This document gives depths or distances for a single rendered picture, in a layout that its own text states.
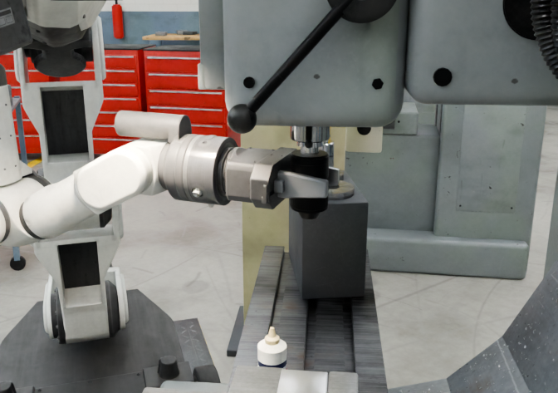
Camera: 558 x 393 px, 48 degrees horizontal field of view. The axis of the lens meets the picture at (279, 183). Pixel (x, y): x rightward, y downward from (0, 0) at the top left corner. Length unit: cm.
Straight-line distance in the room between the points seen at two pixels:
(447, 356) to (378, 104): 223
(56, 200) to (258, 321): 41
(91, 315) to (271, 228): 120
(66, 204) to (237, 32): 39
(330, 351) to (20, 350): 99
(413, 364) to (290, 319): 165
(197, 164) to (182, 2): 924
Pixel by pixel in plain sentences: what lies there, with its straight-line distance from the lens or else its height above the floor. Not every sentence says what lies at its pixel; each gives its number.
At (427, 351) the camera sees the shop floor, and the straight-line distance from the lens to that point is 284.
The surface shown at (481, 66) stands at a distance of 65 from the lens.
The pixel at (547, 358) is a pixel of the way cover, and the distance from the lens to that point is 95.
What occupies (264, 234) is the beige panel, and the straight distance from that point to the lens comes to 266.
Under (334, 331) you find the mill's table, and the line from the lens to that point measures 110.
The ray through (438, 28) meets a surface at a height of 142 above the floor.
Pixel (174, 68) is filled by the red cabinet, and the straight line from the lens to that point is 544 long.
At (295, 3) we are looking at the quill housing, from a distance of 65.
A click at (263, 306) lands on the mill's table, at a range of 117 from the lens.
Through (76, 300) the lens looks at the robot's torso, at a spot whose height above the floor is 75.
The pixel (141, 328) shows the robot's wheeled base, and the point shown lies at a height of 57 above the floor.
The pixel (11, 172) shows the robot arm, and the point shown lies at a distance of 102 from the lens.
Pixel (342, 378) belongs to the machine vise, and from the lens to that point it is 78.
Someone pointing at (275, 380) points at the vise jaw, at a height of 101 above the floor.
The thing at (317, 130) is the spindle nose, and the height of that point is 130.
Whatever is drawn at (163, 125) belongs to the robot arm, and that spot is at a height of 129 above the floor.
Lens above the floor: 145
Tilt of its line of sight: 17 degrees down
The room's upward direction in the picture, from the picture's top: straight up
